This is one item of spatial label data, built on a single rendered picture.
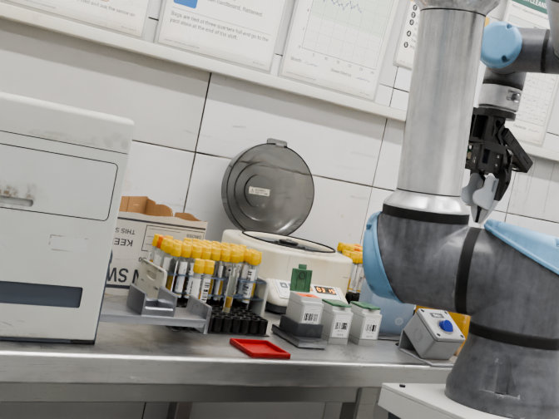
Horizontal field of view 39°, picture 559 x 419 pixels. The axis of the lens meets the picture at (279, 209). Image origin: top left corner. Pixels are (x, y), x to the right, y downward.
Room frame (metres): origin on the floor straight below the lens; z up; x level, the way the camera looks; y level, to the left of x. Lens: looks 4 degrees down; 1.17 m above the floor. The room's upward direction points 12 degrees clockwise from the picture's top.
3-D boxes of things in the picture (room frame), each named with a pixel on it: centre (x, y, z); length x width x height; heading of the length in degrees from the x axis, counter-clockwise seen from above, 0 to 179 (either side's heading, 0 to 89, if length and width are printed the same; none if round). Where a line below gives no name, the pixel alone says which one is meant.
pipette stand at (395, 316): (1.48, -0.23, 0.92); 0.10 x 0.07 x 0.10; 118
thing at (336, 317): (1.35, -0.13, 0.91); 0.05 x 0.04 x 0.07; 33
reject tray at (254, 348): (1.18, -0.01, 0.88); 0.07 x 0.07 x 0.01; 33
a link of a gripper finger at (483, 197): (1.49, -0.37, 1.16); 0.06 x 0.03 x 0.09; 122
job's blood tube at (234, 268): (1.29, 0.05, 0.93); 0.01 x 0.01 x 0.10
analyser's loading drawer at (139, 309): (1.10, 0.17, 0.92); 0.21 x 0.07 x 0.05; 123
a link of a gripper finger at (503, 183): (1.49, -0.39, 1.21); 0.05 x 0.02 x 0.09; 32
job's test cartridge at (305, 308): (1.30, -0.07, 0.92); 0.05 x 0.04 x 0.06; 31
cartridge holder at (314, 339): (1.30, -0.07, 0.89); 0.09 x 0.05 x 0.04; 31
